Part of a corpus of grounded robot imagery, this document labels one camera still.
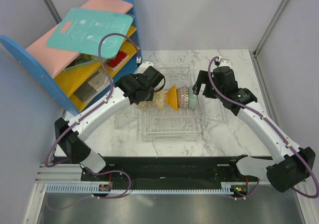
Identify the white floral bowl orange flowers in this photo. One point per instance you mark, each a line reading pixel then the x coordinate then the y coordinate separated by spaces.
pixel 143 105

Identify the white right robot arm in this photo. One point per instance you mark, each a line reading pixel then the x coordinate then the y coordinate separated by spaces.
pixel 290 164

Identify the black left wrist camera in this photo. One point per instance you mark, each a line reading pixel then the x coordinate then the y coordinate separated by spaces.
pixel 153 76

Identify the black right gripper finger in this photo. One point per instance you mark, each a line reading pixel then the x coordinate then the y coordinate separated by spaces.
pixel 204 78
pixel 196 88

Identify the orange yellow bowl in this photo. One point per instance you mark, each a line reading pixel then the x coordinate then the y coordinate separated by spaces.
pixel 171 98

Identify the mint green bowl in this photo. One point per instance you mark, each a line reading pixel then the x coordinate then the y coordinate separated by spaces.
pixel 192 99

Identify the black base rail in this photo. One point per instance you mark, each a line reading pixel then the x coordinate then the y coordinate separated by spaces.
pixel 167 172

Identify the teal cutting board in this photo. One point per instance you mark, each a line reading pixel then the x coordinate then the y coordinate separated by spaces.
pixel 82 29

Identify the red white box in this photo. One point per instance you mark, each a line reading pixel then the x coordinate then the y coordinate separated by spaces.
pixel 117 62

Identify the cream bowl with bird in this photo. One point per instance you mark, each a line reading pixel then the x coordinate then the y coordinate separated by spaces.
pixel 158 100

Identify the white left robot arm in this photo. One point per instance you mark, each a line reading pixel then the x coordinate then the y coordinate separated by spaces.
pixel 72 134

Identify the purple scale pattern bowl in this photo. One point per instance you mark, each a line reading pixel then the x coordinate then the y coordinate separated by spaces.
pixel 183 97

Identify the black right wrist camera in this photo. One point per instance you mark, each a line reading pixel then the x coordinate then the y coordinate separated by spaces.
pixel 224 79

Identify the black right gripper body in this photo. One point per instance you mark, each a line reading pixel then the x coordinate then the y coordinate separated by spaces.
pixel 212 75

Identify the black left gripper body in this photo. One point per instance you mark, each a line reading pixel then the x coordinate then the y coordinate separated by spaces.
pixel 149 96

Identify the green book under board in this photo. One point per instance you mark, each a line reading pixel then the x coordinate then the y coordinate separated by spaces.
pixel 83 60

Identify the white slotted cable duct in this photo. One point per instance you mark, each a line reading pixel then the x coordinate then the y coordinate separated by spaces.
pixel 96 188

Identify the white wire dish rack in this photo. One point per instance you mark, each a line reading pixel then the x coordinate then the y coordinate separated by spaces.
pixel 152 124

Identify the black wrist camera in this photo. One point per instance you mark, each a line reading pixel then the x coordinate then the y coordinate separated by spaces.
pixel 153 76
pixel 224 79

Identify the grey setup guide booklet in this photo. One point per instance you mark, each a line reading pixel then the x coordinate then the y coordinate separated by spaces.
pixel 96 83

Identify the blue pink yellow shelf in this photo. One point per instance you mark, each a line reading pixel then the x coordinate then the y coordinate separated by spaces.
pixel 47 65

